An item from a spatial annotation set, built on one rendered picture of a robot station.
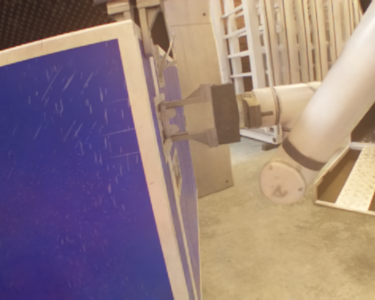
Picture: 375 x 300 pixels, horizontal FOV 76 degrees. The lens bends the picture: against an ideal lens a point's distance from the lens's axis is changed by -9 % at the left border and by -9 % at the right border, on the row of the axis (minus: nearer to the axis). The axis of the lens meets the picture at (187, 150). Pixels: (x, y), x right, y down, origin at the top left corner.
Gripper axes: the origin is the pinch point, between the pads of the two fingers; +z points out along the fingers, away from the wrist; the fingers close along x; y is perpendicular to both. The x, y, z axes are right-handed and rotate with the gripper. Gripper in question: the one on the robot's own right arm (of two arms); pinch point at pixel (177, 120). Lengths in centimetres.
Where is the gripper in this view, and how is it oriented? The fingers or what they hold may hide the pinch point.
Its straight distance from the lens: 59.4
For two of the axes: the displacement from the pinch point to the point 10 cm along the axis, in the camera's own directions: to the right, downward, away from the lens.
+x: -1.6, -9.5, -2.6
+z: -9.9, 1.5, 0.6
